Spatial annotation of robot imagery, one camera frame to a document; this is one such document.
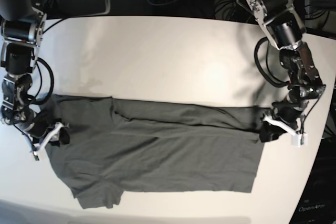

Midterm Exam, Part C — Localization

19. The grey T-shirt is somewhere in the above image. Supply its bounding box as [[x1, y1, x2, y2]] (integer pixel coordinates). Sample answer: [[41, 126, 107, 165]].
[[42, 95, 266, 209]]

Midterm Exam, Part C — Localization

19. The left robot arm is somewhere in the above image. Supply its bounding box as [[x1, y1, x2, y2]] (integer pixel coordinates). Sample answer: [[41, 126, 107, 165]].
[[236, 0, 326, 146]]

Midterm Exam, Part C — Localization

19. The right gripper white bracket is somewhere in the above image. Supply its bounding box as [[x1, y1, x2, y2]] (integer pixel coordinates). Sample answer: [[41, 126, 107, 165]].
[[15, 111, 71, 154]]

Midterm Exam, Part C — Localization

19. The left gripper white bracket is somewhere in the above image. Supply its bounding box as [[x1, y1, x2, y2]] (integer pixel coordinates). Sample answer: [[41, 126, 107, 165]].
[[259, 101, 306, 143]]

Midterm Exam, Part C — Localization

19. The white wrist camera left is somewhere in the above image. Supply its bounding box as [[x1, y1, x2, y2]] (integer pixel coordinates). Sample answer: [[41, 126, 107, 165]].
[[291, 133, 308, 147]]

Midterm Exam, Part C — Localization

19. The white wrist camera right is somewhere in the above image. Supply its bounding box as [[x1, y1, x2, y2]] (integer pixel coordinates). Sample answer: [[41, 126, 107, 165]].
[[32, 151, 41, 161]]

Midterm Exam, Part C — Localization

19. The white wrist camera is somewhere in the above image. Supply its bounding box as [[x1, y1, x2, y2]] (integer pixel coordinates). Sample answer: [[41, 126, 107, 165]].
[[32, 151, 41, 161], [291, 133, 308, 147]]

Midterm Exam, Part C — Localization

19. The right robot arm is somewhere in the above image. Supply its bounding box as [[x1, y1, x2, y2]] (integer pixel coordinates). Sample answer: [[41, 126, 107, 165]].
[[1, 0, 69, 158]]

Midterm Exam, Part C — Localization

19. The black OpenArm box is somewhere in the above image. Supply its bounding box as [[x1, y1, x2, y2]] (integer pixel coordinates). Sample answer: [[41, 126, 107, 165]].
[[290, 137, 335, 223]]

